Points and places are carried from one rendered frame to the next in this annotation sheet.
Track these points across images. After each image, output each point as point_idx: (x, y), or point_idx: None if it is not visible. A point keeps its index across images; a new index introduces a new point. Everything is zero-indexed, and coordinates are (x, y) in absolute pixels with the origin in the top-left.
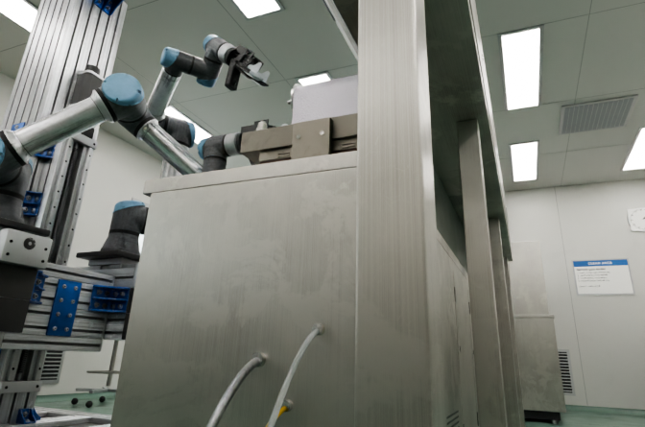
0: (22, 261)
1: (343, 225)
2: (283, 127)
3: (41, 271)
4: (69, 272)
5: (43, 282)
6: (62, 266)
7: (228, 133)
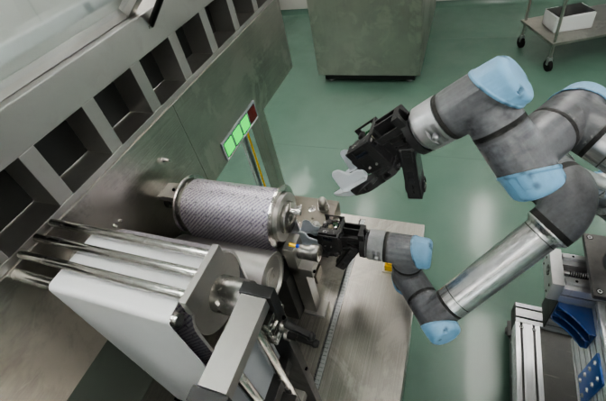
0: (544, 277)
1: None
2: (301, 196)
3: (558, 305)
4: (605, 360)
5: (592, 337)
6: (604, 347)
7: (383, 231)
